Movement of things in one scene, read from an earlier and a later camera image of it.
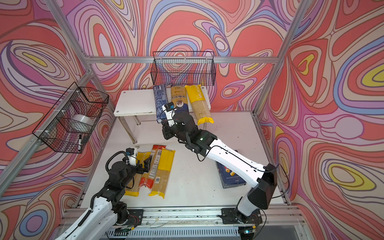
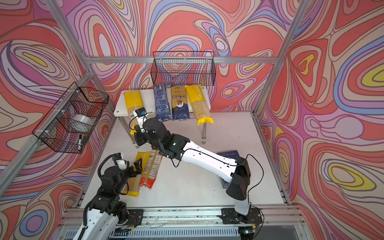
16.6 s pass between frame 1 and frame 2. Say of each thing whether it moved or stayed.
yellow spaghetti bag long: moved
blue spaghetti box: stayed
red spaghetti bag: stayed
